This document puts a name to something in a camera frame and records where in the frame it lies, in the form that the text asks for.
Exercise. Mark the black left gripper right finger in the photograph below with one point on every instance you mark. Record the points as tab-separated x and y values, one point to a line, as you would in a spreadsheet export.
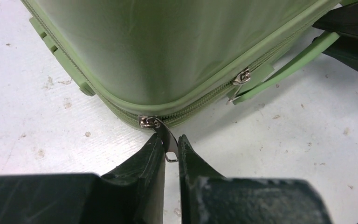
208	197

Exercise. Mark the silver zipper pull tab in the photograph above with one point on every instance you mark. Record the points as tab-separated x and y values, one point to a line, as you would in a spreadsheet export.
169	142

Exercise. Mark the green suitcase with blue lining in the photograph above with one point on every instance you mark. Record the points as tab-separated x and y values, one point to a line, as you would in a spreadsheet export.
172	58

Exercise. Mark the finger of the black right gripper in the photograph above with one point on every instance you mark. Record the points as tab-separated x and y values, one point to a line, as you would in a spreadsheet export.
345	50
342	20

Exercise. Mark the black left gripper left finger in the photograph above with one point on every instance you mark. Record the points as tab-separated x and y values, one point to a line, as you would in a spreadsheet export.
131	193

